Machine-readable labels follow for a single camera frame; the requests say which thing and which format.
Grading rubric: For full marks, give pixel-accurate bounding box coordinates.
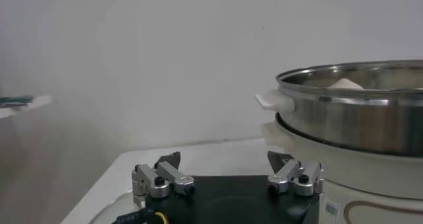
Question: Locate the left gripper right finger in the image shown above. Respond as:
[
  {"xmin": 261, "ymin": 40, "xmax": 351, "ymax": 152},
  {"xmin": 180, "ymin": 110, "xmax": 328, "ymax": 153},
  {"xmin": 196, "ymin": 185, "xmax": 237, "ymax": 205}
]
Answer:
[{"xmin": 266, "ymin": 151, "xmax": 325, "ymax": 197}]

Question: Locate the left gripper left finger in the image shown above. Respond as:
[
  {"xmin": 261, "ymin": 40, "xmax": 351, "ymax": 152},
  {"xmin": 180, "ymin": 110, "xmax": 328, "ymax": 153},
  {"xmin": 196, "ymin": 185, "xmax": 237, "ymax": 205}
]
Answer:
[{"xmin": 132, "ymin": 151, "xmax": 196, "ymax": 208}]

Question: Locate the white steamed baozi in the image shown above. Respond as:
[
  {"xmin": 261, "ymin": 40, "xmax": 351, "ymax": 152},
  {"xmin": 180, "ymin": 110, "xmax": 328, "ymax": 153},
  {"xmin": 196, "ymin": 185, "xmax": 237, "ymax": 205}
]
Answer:
[{"xmin": 328, "ymin": 78, "xmax": 364, "ymax": 90}]

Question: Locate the stainless steel steamer basket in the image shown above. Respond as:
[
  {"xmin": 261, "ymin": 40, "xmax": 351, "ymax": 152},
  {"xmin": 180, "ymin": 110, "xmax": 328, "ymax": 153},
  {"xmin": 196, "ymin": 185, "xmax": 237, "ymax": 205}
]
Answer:
[{"xmin": 254, "ymin": 59, "xmax": 423, "ymax": 157}]

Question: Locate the white electric pot base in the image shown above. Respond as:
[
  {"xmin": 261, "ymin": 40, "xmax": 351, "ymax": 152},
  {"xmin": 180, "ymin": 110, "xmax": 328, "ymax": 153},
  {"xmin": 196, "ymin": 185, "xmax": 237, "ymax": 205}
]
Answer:
[{"xmin": 262, "ymin": 121, "xmax": 423, "ymax": 224}]

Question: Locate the green circuit board item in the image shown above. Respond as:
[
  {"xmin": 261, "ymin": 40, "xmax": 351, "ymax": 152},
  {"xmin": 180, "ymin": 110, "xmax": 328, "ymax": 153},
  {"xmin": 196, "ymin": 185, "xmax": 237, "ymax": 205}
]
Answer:
[{"xmin": 0, "ymin": 95, "xmax": 34, "ymax": 107}]

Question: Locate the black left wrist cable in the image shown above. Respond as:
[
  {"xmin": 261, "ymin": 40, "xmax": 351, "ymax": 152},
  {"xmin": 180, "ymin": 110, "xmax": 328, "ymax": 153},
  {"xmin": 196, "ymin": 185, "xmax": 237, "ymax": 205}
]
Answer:
[{"xmin": 112, "ymin": 207, "xmax": 169, "ymax": 224}]

